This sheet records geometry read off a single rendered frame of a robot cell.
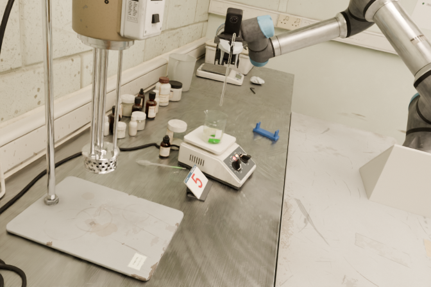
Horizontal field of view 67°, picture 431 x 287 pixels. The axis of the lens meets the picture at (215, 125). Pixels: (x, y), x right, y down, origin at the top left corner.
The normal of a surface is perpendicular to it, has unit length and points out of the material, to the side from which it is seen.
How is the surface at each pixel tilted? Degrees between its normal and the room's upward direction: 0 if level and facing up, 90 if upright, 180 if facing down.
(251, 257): 0
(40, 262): 0
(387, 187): 90
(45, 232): 0
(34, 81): 90
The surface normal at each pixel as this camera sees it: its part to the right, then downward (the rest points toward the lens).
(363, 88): -0.24, 0.37
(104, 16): 0.22, 0.44
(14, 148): 0.95, 0.26
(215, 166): -0.44, 0.29
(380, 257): 0.18, -0.90
